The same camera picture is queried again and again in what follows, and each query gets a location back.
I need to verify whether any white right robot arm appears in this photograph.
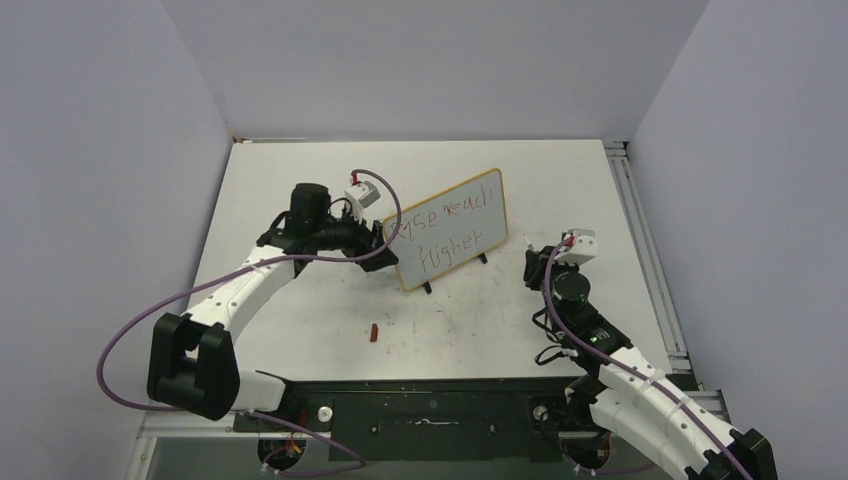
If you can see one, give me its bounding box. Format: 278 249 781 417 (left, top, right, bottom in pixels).
523 235 778 479

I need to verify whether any yellow framed whiteboard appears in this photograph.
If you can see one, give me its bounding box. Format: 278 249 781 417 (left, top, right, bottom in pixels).
383 168 509 292

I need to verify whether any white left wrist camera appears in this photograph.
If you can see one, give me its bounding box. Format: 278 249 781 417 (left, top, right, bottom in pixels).
344 181 381 221

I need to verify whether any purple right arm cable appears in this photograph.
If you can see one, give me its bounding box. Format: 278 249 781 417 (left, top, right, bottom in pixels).
541 237 757 480

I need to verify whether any aluminium front frame rail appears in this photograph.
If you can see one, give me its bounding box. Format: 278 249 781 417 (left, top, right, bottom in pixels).
137 390 731 439

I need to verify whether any aluminium right side rail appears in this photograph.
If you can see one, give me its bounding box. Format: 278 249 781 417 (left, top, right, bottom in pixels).
603 141 692 374

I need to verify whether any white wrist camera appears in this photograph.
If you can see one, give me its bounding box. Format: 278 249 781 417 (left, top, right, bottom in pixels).
344 181 381 221
557 229 598 266

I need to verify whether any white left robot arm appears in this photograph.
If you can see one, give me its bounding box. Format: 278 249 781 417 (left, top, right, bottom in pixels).
146 181 398 431

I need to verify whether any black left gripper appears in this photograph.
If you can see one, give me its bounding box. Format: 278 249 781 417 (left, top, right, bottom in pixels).
312 202 397 270

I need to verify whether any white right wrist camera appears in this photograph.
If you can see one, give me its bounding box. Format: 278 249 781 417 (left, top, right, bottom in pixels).
557 229 598 266

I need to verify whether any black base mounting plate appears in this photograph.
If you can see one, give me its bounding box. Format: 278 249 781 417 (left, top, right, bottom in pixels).
271 377 611 463

